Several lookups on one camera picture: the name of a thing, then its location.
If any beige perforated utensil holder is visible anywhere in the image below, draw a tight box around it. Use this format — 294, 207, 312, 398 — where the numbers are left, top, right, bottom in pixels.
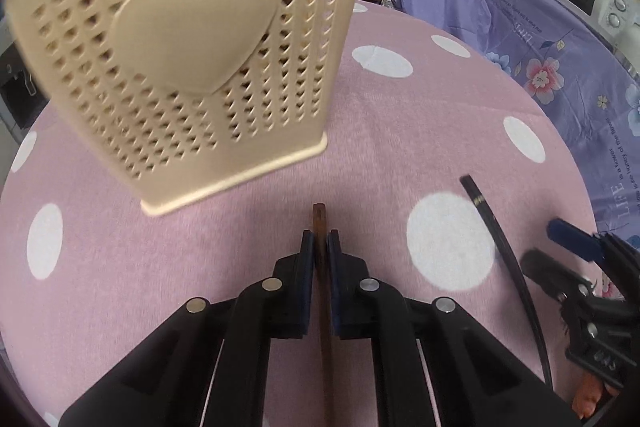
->
4, 0, 379, 219

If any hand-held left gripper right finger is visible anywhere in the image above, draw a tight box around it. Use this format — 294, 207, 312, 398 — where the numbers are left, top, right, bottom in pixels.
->
326, 229, 581, 427

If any pink polka dot tablecloth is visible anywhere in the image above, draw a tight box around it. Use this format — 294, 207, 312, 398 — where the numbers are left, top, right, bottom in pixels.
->
0, 0, 607, 427

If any black chopstick with thin band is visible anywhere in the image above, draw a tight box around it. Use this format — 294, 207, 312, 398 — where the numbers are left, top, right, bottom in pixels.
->
459, 175, 554, 390

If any person's right hand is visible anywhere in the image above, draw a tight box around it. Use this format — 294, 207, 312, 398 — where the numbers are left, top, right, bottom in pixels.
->
572, 377, 617, 419

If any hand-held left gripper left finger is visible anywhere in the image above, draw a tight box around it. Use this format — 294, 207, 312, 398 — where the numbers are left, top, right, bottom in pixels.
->
59, 229, 317, 427

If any brown wooden chopstick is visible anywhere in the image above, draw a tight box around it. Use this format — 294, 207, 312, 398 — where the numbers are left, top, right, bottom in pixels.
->
312, 203, 335, 427

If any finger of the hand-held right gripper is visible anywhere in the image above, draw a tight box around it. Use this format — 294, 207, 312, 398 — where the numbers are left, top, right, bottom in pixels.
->
546, 218, 640, 269
519, 247, 598, 305

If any purple floral cloth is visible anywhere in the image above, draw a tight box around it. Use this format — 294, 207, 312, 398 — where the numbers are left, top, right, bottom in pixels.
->
387, 0, 640, 254

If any dark appliance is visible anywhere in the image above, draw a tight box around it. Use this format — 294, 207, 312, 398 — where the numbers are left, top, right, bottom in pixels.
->
0, 41, 49, 128

